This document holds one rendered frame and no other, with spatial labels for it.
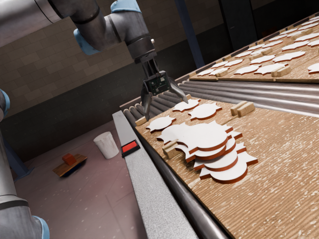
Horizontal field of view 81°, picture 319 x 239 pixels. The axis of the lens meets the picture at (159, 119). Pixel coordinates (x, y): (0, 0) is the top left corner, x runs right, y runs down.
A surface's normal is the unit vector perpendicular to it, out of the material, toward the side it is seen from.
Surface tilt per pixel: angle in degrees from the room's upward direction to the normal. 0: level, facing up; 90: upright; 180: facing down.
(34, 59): 90
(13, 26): 133
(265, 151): 0
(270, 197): 0
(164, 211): 0
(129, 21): 90
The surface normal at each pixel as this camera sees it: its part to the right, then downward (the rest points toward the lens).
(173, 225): -0.38, -0.87
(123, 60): 0.28, 0.22
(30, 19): 0.40, 0.78
